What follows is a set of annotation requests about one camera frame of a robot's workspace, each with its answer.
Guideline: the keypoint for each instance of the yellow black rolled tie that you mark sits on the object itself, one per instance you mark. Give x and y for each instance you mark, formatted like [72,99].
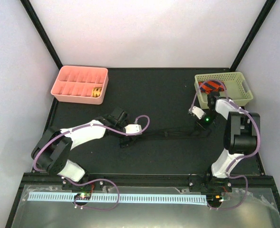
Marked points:
[96,92]

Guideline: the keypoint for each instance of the left black frame post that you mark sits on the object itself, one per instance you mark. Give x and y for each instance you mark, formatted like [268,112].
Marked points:
[41,31]

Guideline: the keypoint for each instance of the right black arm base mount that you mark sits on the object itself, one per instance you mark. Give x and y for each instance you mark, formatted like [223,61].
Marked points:
[212,185]

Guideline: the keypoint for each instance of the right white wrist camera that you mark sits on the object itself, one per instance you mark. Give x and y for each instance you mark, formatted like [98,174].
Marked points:
[196,111]

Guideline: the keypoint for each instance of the light blue slotted cable duct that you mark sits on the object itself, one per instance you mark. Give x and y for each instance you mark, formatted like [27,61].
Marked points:
[120,198]

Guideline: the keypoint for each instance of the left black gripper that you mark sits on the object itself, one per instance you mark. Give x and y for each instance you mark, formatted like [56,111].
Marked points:
[121,140]

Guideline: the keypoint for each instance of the clear acrylic sheet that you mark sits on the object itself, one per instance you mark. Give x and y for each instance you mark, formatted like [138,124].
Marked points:
[255,208]

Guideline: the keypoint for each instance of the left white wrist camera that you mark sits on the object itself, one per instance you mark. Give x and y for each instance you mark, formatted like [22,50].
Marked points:
[133,129]

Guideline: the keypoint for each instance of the right black frame post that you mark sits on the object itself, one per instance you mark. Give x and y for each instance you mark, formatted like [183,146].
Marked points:
[264,12]

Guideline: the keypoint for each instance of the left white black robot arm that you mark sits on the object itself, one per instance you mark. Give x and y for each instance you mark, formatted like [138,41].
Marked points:
[52,151]

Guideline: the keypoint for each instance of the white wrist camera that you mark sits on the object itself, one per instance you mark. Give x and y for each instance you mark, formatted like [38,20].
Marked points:
[133,129]
[196,111]

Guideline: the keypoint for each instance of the green perforated plastic basket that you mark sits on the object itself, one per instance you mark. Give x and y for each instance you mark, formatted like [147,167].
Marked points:
[235,83]

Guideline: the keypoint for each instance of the pink compartment organizer box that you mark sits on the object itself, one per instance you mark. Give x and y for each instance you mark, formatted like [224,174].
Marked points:
[74,84]

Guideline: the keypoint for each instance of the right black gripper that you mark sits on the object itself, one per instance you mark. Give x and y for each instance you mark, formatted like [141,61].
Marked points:
[203,125]

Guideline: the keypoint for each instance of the black frame post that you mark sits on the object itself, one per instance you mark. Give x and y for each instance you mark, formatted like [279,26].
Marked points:
[41,31]
[264,12]

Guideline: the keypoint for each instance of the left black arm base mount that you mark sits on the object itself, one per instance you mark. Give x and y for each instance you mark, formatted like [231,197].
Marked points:
[86,183]

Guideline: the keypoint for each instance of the orange navy striped tie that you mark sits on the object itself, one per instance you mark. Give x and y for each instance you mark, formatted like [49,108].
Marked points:
[211,86]

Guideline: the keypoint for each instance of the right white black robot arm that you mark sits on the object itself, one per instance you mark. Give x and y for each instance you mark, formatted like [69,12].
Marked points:
[241,140]

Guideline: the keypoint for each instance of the black necktie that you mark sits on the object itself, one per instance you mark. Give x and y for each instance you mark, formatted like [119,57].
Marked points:
[172,134]

